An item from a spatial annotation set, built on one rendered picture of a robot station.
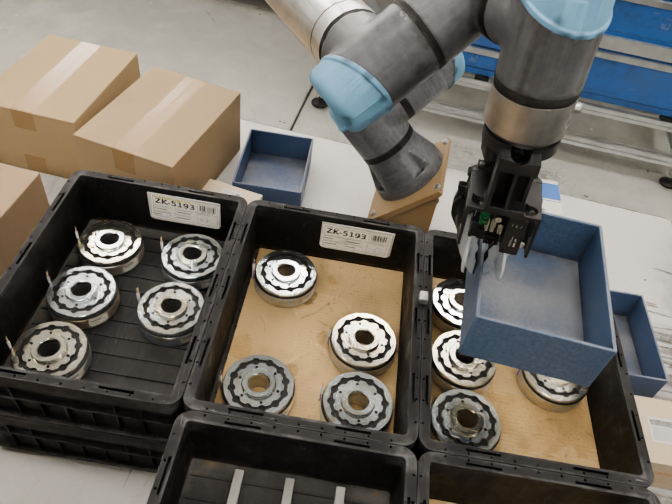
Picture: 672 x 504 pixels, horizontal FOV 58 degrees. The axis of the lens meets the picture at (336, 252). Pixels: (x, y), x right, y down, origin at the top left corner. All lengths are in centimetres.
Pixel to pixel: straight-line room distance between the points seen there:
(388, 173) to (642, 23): 174
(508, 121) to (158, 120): 91
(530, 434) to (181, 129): 87
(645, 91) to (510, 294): 219
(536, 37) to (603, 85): 235
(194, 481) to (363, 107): 54
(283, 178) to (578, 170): 185
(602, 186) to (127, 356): 240
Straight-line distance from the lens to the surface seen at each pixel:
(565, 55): 53
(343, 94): 56
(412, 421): 81
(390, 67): 56
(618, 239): 156
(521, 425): 98
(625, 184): 307
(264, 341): 97
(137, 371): 95
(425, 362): 86
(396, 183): 121
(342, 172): 148
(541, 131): 56
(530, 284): 81
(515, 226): 61
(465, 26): 58
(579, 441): 100
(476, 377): 96
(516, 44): 53
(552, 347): 69
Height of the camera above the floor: 162
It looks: 46 degrees down
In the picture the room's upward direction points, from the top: 10 degrees clockwise
